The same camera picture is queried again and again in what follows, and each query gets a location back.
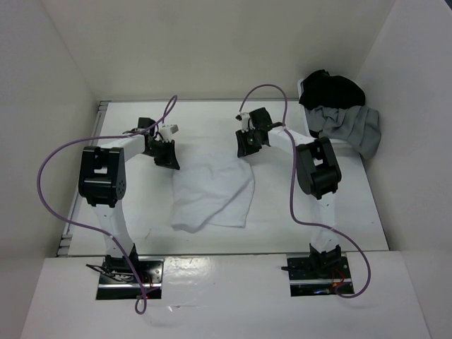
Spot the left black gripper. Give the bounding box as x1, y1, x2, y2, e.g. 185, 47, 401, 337
143, 139, 180, 170

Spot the white skirt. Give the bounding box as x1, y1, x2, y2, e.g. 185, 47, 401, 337
171, 153, 255, 234

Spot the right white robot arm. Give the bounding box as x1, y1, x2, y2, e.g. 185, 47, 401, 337
235, 107, 342, 278

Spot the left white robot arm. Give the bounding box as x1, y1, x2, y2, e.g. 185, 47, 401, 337
78, 117, 180, 283

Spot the black garment in bin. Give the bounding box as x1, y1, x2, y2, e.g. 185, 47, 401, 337
299, 69, 366, 109

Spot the white plastic bin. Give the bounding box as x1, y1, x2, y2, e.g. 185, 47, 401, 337
297, 78, 354, 150

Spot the grey garment in bin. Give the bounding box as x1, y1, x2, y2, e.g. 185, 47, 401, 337
304, 106, 381, 160

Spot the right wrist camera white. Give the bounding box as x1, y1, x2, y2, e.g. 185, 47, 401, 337
235, 112, 251, 126

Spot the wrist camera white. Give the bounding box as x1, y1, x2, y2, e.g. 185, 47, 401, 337
235, 112, 251, 126
157, 124, 179, 143

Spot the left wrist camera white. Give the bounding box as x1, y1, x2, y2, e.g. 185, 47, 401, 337
157, 124, 179, 143

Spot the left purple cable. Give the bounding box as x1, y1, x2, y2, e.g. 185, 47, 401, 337
36, 94, 179, 315

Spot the purple cable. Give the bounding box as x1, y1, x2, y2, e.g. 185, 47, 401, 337
36, 94, 179, 315
239, 83, 371, 299

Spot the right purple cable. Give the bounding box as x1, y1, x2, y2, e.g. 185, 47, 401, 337
239, 83, 371, 299

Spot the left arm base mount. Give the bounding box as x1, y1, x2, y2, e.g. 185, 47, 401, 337
85, 256, 164, 300

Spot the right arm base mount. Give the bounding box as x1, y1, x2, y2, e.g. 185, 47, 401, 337
281, 256, 355, 297

